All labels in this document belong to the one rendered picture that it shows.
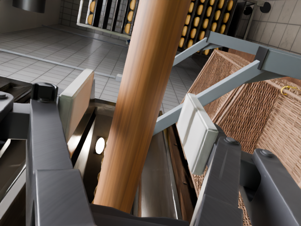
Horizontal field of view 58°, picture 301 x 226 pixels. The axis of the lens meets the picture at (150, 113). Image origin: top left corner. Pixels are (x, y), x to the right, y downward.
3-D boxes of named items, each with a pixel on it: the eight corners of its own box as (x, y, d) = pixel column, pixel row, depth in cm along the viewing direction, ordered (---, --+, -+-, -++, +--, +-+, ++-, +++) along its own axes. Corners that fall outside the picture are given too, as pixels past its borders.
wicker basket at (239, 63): (238, 173, 130) (183, 162, 127) (211, 124, 182) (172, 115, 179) (281, 77, 113) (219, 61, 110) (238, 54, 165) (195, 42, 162)
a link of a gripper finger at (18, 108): (42, 149, 13) (-23, 136, 13) (69, 112, 18) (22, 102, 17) (46, 121, 12) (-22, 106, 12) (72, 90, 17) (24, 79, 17)
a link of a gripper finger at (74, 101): (65, 149, 15) (51, 146, 15) (88, 106, 21) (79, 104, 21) (73, 97, 14) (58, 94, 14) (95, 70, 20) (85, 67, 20)
